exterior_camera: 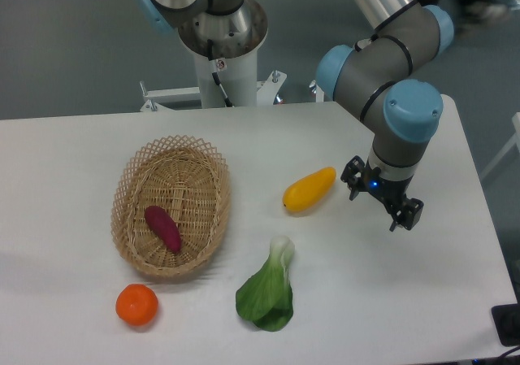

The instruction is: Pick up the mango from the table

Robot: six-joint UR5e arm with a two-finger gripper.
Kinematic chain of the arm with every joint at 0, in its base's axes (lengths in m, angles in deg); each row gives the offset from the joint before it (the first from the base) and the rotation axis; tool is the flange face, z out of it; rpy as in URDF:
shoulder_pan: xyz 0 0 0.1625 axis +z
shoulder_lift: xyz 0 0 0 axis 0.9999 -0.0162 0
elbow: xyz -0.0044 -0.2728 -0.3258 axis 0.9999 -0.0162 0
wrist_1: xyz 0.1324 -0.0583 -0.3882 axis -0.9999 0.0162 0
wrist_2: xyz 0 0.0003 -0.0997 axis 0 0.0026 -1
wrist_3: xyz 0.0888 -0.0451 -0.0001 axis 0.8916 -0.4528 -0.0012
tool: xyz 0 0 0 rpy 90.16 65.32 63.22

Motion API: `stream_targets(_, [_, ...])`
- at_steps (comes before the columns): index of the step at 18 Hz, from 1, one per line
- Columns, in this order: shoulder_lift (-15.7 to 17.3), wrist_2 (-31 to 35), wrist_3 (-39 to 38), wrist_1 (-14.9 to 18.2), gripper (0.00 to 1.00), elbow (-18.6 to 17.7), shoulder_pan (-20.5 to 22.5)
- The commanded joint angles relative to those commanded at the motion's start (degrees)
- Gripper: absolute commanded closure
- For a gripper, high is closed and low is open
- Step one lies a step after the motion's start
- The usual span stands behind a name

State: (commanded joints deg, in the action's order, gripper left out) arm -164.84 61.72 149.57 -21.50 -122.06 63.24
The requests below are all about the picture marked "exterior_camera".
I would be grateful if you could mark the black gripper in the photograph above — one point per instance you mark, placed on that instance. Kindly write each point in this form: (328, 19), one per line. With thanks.
(358, 177)

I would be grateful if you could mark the yellow mango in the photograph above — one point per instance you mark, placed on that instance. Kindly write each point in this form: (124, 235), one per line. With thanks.
(309, 190)

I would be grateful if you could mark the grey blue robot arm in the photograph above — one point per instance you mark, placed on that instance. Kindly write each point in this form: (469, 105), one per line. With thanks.
(371, 81)

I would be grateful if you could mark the green bok choy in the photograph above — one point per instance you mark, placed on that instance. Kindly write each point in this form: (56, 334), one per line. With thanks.
(266, 298)

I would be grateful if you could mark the black device at table edge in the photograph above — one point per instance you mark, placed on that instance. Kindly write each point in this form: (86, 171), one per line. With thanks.
(506, 320)

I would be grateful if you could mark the woven wicker basket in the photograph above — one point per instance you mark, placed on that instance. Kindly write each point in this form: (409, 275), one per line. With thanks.
(189, 179)

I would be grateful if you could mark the person's shoe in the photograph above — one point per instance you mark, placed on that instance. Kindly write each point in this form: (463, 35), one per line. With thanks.
(485, 13)

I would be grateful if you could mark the purple sweet potato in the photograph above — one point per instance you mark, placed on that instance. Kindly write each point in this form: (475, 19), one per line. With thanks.
(164, 227)

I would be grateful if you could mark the orange tangerine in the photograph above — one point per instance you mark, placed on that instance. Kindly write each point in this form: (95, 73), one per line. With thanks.
(137, 305)

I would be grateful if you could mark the white frame at right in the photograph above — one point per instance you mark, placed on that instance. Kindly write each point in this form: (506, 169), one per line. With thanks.
(504, 157)

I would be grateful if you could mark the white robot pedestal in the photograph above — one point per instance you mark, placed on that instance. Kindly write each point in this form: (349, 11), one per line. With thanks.
(225, 54)

